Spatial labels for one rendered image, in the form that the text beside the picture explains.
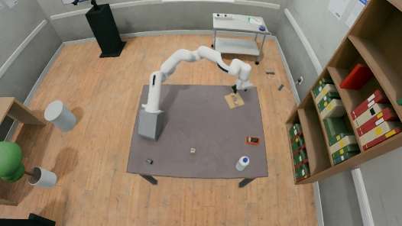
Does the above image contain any tan flat mat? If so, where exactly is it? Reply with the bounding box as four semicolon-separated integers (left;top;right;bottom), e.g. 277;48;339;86
225;92;245;108

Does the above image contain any white plastic bottle with blue cap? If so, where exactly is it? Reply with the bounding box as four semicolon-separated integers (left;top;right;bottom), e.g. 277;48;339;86
236;157;249;171

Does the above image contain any orange pocket multimeter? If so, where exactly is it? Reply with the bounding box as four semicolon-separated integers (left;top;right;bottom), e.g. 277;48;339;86
246;137;260;145

